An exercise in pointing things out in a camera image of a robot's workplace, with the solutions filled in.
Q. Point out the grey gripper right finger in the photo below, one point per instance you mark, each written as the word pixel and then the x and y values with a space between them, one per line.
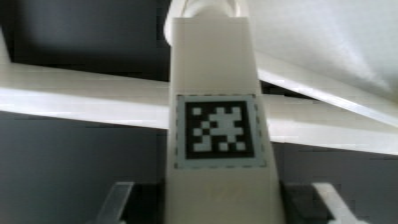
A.
pixel 343 216

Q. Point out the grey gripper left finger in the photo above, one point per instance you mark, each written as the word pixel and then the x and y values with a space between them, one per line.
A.
pixel 111 214

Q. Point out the white desk leg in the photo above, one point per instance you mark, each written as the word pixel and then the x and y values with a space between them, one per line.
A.
pixel 221 176

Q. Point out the white desk top tray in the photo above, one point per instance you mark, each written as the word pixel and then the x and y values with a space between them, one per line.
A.
pixel 326 43

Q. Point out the white front fence rail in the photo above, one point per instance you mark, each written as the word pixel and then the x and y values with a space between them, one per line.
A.
pixel 116 100

